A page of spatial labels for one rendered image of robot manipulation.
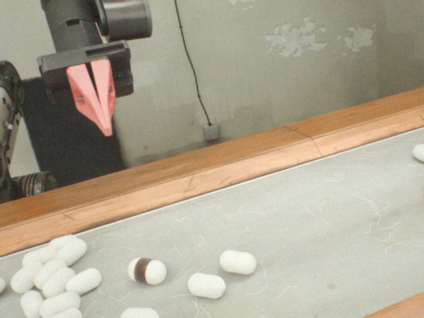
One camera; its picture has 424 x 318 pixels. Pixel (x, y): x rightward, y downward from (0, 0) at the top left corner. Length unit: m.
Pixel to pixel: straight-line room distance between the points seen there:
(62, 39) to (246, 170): 0.28
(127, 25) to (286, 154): 0.27
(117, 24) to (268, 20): 2.06
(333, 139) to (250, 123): 2.01
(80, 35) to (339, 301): 0.39
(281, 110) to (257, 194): 2.17
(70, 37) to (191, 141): 2.07
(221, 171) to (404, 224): 0.24
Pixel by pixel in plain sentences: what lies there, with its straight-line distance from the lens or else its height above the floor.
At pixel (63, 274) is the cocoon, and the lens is 0.45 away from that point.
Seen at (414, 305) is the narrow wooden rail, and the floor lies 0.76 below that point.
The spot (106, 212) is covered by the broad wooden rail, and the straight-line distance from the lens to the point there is 0.56.
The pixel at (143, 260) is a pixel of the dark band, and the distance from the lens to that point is 0.42.
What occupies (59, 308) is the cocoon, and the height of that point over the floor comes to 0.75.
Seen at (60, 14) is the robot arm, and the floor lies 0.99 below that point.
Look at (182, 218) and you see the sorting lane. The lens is 0.52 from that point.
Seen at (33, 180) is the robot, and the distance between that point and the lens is 1.11.
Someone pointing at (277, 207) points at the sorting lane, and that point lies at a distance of 0.51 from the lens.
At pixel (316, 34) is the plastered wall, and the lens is 2.74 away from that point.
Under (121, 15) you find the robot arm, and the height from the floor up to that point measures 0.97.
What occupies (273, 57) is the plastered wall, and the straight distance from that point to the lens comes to 2.63.
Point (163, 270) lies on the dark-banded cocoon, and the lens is 0.41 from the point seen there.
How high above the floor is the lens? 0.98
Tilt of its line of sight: 20 degrees down
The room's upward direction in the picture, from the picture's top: 10 degrees counter-clockwise
